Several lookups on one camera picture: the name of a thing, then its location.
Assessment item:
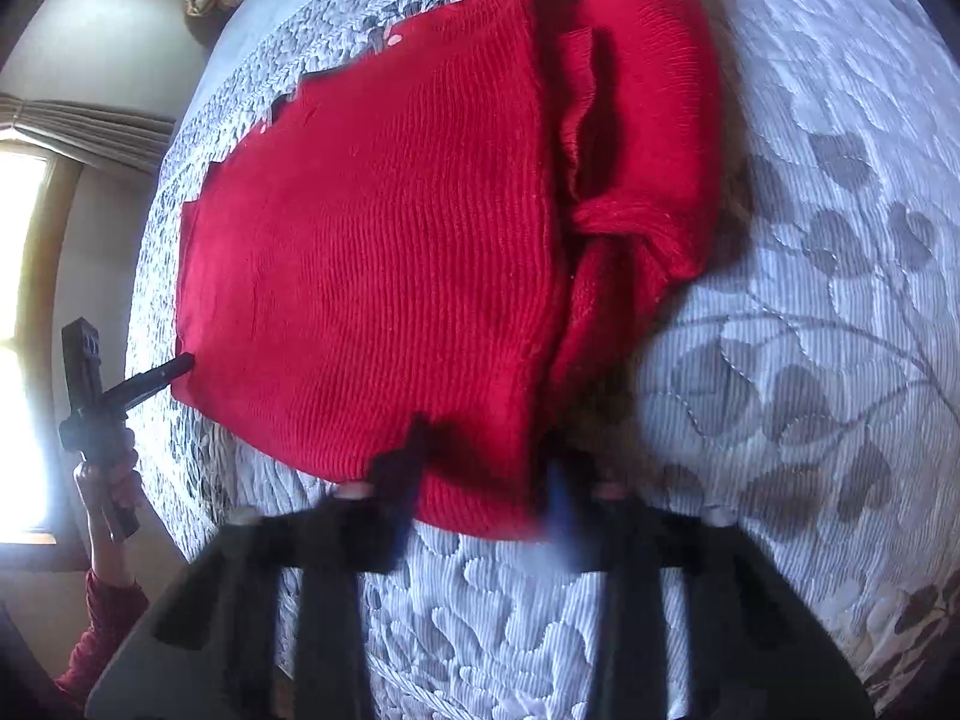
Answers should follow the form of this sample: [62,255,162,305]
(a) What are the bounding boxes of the red knitted sweater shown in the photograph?
[171,0,725,541]

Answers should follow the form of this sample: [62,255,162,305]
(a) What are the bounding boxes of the person's left hand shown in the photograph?
[73,448,145,522]

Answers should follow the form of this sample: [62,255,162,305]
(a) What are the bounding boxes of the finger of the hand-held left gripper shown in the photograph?
[103,355,194,415]

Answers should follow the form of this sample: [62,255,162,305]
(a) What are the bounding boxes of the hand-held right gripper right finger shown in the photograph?
[540,457,875,720]

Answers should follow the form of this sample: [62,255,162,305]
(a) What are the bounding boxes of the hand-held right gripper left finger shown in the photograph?
[86,420,436,720]

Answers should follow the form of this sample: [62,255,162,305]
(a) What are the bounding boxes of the beige curtain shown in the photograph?
[0,94,177,158]

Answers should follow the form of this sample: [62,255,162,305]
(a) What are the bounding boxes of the wooden framed window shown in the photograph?
[0,139,83,548]

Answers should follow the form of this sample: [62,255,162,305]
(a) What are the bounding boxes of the person's left forearm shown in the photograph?
[54,510,151,713]

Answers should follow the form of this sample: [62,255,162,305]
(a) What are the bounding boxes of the grey floral quilted bedspread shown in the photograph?
[124,0,960,720]

